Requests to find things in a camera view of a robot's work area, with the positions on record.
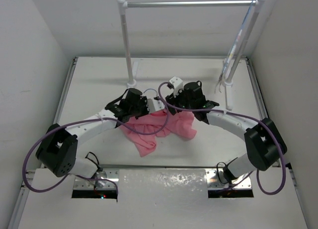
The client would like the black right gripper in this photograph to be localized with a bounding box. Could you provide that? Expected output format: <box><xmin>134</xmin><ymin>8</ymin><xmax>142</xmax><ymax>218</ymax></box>
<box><xmin>166</xmin><ymin>86</ymin><xmax>195</xmax><ymax>115</ymax></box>

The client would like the pink t shirt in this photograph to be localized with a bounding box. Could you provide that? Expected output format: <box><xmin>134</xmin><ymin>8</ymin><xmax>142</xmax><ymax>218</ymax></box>
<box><xmin>120</xmin><ymin>110</ymin><xmax>197</xmax><ymax>157</ymax></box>

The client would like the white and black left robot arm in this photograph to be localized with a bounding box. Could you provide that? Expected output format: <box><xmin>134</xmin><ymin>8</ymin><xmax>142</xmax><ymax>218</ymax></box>
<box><xmin>36</xmin><ymin>88</ymin><xmax>152</xmax><ymax>178</ymax></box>

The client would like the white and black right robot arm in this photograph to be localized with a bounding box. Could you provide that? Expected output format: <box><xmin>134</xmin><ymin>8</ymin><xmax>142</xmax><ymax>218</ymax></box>
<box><xmin>165</xmin><ymin>77</ymin><xmax>287</xmax><ymax>183</ymax></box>

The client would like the white front cover panel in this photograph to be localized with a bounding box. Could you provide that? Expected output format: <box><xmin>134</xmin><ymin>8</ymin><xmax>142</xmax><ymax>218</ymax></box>
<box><xmin>19</xmin><ymin>169</ymin><xmax>307</xmax><ymax>229</ymax></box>

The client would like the white clothes rack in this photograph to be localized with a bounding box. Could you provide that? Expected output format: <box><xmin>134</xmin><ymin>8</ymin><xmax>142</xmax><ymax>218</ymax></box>
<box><xmin>116</xmin><ymin>0</ymin><xmax>268</xmax><ymax>111</ymax></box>

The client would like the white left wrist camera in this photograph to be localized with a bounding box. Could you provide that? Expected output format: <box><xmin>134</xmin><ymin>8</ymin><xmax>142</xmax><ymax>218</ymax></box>
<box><xmin>147</xmin><ymin>98</ymin><xmax>165</xmax><ymax>114</ymax></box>

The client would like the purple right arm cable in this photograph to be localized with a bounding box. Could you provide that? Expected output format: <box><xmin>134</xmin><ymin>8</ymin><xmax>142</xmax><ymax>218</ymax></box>
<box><xmin>158</xmin><ymin>81</ymin><xmax>286</xmax><ymax>195</ymax></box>

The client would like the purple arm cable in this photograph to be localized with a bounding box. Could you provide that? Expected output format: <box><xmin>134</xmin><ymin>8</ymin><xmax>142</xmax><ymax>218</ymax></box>
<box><xmin>22</xmin><ymin>96</ymin><xmax>170</xmax><ymax>193</ymax></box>
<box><xmin>158</xmin><ymin>81</ymin><xmax>286</xmax><ymax>195</ymax></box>

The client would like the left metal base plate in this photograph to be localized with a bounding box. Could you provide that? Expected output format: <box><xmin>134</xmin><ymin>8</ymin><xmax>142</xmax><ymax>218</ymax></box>
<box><xmin>73</xmin><ymin>168</ymin><xmax>119</xmax><ymax>190</ymax></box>

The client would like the metal base plate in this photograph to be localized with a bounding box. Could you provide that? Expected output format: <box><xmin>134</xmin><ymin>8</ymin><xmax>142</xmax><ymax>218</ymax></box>
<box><xmin>205</xmin><ymin>168</ymin><xmax>252</xmax><ymax>191</ymax></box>
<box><xmin>73</xmin><ymin>168</ymin><xmax>119</xmax><ymax>190</ymax></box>

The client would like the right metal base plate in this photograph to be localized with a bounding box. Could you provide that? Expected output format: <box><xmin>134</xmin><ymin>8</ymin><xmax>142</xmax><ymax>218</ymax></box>
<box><xmin>205</xmin><ymin>168</ymin><xmax>252</xmax><ymax>191</ymax></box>

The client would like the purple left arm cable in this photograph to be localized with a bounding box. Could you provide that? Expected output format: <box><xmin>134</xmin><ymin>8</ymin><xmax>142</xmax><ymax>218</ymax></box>
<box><xmin>22</xmin><ymin>96</ymin><xmax>170</xmax><ymax>193</ymax></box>

